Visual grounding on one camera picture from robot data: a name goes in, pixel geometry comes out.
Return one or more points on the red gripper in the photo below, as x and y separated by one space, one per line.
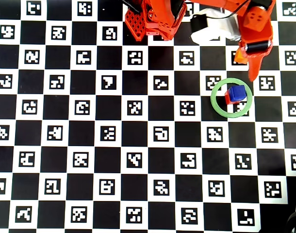
257 46

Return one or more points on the blue cube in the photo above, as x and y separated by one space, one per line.
237 93

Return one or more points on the red cube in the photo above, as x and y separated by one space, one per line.
227 98

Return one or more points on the red robot arm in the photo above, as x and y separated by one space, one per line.
162 21

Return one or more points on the orange cube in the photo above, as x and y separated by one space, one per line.
239 57

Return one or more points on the black white marker checkerboard mat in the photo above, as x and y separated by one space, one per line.
65 145

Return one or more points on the white wrist camera with mount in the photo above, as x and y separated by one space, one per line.
211 29

